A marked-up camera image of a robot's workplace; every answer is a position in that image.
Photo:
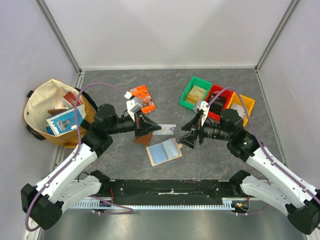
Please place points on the silver white credit card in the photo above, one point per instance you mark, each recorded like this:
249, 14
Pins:
240, 110

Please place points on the yellow plastic bin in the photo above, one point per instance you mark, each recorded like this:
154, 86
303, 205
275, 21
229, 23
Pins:
247, 103

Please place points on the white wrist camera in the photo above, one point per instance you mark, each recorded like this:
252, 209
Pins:
133, 104
201, 108

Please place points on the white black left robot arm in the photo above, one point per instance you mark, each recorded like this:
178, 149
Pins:
45, 202

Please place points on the grey slotted cable duct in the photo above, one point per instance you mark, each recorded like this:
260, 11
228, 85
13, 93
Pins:
90, 203

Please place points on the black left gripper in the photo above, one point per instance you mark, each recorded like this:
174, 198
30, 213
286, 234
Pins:
144, 125

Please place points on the blue white product box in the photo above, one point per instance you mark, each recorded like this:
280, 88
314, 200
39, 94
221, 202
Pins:
61, 123

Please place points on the brown leather card wallet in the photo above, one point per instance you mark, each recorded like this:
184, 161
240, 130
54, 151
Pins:
144, 140

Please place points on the yellow canvas tote bag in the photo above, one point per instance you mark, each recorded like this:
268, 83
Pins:
45, 101

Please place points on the red white product box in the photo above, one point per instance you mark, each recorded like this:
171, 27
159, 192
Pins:
69, 100

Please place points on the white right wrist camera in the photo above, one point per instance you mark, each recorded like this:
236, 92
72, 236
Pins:
201, 108

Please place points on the orange screw box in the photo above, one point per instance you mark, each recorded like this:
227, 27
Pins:
147, 102

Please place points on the beige card holder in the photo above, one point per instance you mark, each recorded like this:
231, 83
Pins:
164, 151

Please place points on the green plastic bin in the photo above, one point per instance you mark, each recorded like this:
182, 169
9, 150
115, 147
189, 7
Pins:
194, 81

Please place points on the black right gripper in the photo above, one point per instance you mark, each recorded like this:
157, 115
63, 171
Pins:
197, 132

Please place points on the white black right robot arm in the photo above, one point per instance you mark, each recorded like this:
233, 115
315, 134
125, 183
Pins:
297, 199

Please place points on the gold cards in green bin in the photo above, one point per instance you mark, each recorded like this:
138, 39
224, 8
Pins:
195, 94

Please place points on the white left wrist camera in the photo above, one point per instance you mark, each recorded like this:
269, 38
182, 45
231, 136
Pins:
133, 104

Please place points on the white gold VIP card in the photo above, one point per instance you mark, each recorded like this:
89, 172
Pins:
166, 129

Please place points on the black cards in red bin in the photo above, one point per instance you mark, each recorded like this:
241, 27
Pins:
217, 106

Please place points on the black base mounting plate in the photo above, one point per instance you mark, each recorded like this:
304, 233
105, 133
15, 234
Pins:
171, 192

